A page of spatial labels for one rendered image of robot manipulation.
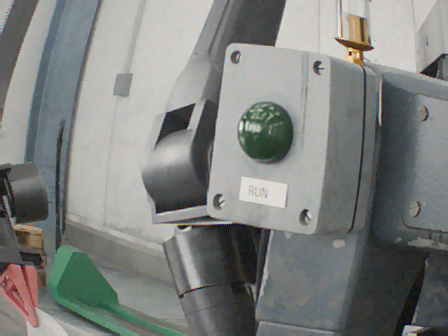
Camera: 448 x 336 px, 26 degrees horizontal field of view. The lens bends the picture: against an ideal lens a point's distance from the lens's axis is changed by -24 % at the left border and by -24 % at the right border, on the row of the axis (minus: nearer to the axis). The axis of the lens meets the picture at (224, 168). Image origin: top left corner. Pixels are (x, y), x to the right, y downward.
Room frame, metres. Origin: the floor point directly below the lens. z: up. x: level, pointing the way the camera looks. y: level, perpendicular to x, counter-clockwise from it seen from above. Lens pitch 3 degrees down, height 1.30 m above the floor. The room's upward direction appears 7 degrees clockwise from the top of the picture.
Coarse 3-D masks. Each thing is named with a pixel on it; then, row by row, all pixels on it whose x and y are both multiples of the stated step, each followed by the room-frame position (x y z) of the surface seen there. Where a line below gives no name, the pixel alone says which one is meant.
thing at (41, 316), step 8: (24, 304) 1.12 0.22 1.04; (40, 312) 1.09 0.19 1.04; (40, 320) 1.10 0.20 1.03; (48, 320) 1.08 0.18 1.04; (56, 320) 1.07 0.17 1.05; (32, 328) 1.11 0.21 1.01; (40, 328) 1.10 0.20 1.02; (48, 328) 1.08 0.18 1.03; (56, 328) 1.05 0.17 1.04; (64, 328) 1.07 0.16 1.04; (72, 328) 1.06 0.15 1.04
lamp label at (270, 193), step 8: (248, 184) 0.59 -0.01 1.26; (256, 184) 0.59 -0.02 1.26; (264, 184) 0.58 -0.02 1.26; (272, 184) 0.58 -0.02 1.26; (280, 184) 0.57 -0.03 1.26; (240, 192) 0.59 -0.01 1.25; (248, 192) 0.59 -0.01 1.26; (256, 192) 0.58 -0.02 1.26; (264, 192) 0.58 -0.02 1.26; (272, 192) 0.58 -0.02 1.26; (280, 192) 0.57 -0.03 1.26; (248, 200) 0.59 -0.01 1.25; (256, 200) 0.58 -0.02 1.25; (264, 200) 0.58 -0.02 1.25; (272, 200) 0.58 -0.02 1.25; (280, 200) 0.57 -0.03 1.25
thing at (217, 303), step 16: (208, 288) 0.85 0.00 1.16; (224, 288) 0.85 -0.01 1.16; (240, 288) 0.87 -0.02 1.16; (192, 304) 0.85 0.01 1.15; (208, 304) 0.85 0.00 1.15; (224, 304) 0.84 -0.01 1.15; (240, 304) 0.85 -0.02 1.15; (192, 320) 0.85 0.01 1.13; (208, 320) 0.84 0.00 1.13; (224, 320) 0.84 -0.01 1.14; (240, 320) 0.84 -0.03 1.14
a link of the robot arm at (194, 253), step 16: (224, 224) 0.91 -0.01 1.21; (240, 224) 0.90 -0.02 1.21; (176, 240) 0.87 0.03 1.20; (192, 240) 0.86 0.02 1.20; (208, 240) 0.87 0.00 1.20; (224, 240) 0.87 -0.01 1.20; (240, 240) 0.91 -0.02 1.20; (256, 240) 0.90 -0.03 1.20; (176, 256) 0.87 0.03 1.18; (192, 256) 0.86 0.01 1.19; (208, 256) 0.86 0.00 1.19; (224, 256) 0.86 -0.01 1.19; (240, 256) 0.88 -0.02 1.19; (256, 256) 0.89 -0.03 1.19; (176, 272) 0.87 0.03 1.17; (192, 272) 0.86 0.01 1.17; (208, 272) 0.85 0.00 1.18; (224, 272) 0.86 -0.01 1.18; (240, 272) 0.87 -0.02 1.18; (256, 272) 0.89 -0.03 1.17; (176, 288) 0.87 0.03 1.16; (192, 288) 0.85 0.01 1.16
